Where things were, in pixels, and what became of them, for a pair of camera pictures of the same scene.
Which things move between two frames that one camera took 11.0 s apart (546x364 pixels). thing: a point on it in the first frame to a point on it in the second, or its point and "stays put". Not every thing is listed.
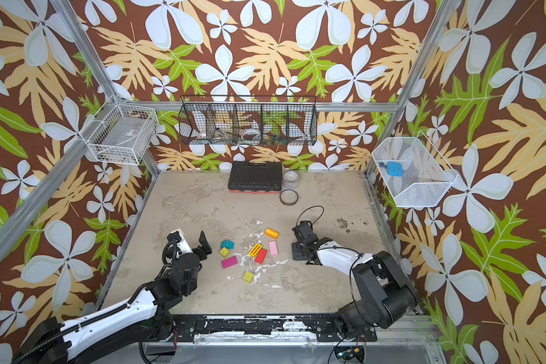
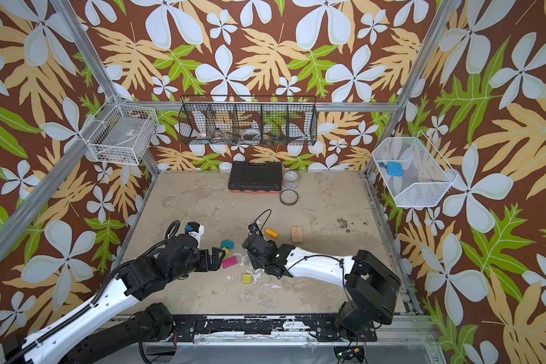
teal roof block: (227, 243) stays put
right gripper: (302, 243) to (252, 244)
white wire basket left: (120, 133) stays put
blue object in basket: (394, 168) stays put
